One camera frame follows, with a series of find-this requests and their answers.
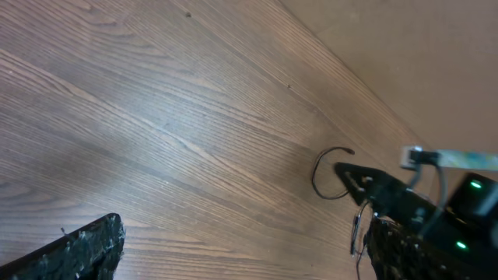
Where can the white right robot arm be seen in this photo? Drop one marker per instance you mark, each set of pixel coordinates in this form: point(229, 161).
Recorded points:
point(473, 208)

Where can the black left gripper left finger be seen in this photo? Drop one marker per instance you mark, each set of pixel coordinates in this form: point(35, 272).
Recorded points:
point(91, 252)

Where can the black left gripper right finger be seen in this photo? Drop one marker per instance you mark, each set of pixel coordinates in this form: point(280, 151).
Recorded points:
point(397, 255)

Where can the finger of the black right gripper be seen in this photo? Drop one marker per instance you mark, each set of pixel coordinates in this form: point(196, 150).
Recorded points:
point(362, 183)

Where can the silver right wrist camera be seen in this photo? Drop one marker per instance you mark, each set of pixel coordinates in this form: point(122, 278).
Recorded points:
point(412, 156)

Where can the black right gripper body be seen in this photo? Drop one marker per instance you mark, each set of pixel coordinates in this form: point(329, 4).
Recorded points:
point(414, 212)

